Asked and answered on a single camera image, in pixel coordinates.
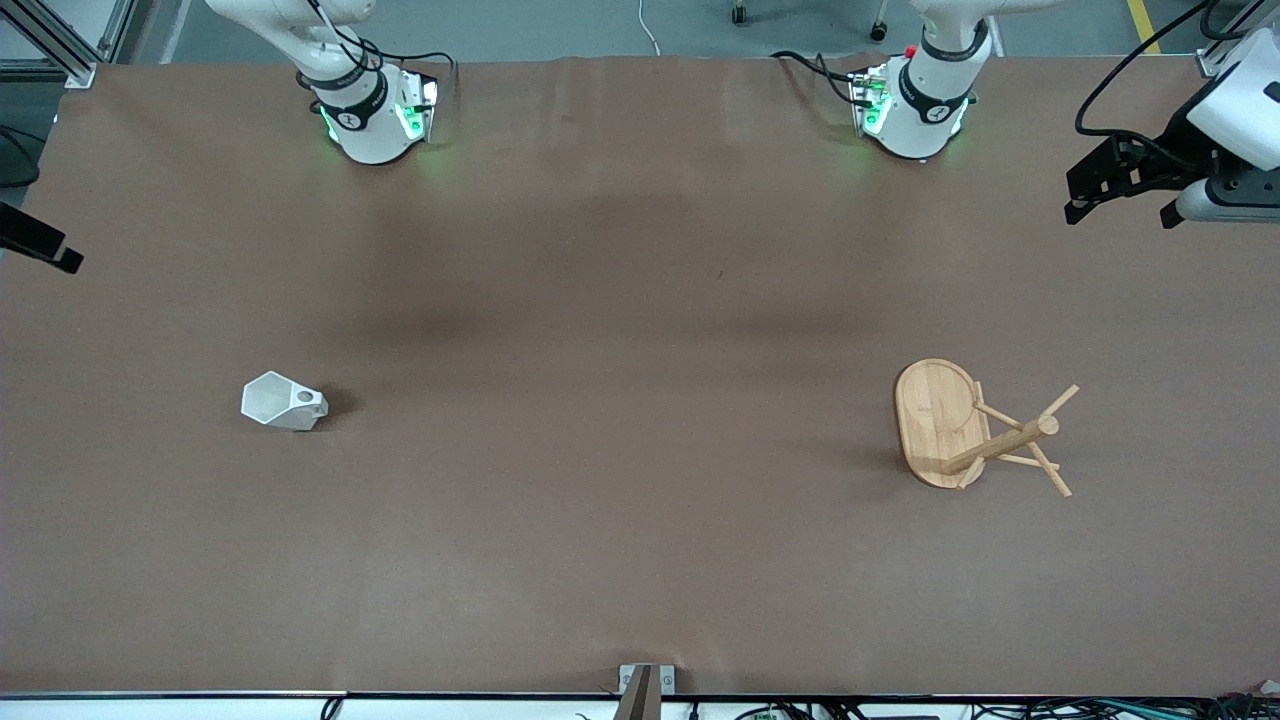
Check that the metal table edge bracket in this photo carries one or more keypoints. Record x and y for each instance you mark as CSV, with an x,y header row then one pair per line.
x,y
645,685

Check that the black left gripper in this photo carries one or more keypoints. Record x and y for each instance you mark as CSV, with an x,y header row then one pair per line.
x,y
1166,151

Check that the wooden cup rack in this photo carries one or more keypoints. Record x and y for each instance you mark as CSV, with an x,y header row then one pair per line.
x,y
935,420

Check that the aluminium frame profile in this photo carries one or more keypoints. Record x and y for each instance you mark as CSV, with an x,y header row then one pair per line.
x,y
75,72
1212,62

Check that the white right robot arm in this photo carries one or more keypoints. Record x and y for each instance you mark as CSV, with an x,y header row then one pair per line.
x,y
370,130

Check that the white faceted cup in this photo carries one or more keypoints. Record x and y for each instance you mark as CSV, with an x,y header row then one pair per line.
x,y
285,412

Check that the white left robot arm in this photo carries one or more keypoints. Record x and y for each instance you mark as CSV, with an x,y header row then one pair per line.
x,y
925,120

